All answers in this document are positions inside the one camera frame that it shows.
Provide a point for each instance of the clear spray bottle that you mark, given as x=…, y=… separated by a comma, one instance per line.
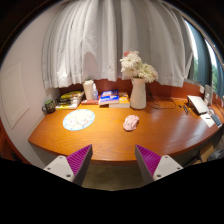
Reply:
x=95, y=93

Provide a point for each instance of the flat reddish-brown book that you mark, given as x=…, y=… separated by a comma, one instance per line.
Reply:
x=89, y=102

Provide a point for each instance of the white ceramic jug vase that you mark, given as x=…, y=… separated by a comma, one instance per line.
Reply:
x=138, y=95

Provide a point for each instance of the pink computer mouse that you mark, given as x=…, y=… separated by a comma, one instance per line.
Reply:
x=131, y=122

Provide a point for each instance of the white pleated curtain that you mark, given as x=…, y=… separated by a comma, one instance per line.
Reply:
x=100, y=40

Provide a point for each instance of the orange book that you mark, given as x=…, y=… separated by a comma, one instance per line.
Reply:
x=124, y=99

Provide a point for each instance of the round cartoon-print mouse pad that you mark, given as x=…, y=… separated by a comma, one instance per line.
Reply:
x=79, y=119

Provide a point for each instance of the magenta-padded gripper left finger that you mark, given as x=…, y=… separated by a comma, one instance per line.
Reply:
x=58, y=166

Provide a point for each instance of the cream lidded tumbler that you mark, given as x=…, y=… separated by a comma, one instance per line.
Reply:
x=88, y=89

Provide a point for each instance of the silver laptop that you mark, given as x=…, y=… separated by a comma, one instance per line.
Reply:
x=197, y=104

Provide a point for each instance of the white flower bouquet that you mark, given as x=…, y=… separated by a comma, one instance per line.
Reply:
x=136, y=66

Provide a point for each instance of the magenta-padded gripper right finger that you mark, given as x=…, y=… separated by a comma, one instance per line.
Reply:
x=166, y=165

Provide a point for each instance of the dark green mug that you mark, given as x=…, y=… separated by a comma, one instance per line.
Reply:
x=49, y=106

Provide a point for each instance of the window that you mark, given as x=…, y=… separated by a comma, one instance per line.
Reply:
x=206, y=63

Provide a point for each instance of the stack of yellow-black books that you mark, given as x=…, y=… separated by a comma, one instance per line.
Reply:
x=69, y=99

